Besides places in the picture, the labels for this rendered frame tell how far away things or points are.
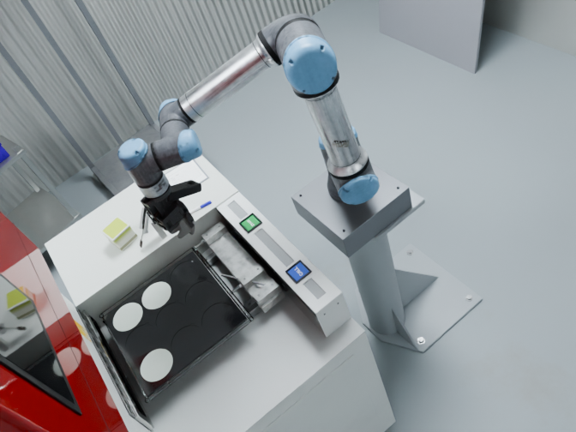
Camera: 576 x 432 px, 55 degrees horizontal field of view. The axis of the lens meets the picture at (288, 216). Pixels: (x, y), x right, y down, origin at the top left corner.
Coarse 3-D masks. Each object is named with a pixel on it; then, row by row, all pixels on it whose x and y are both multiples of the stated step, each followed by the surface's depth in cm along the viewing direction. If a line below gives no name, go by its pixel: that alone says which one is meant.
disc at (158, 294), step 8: (152, 288) 174; (160, 288) 173; (168, 288) 172; (144, 296) 173; (152, 296) 172; (160, 296) 171; (168, 296) 170; (144, 304) 171; (152, 304) 170; (160, 304) 169
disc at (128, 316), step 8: (128, 304) 173; (136, 304) 172; (120, 312) 171; (128, 312) 171; (136, 312) 170; (120, 320) 170; (128, 320) 169; (136, 320) 168; (120, 328) 167; (128, 328) 167
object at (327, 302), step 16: (224, 208) 179; (240, 208) 178; (272, 224) 170; (256, 240) 167; (272, 240) 166; (288, 240) 164; (272, 256) 162; (288, 256) 160; (304, 256) 158; (320, 272) 154; (304, 288) 152; (320, 288) 151; (336, 288) 149; (320, 304) 147; (336, 304) 149; (320, 320) 149; (336, 320) 154
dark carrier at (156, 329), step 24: (192, 264) 176; (144, 288) 175; (192, 288) 170; (216, 288) 167; (144, 312) 169; (168, 312) 167; (192, 312) 164; (216, 312) 162; (240, 312) 159; (120, 336) 166; (144, 336) 163; (168, 336) 161; (192, 336) 159; (216, 336) 156; (192, 360) 154; (144, 384) 153
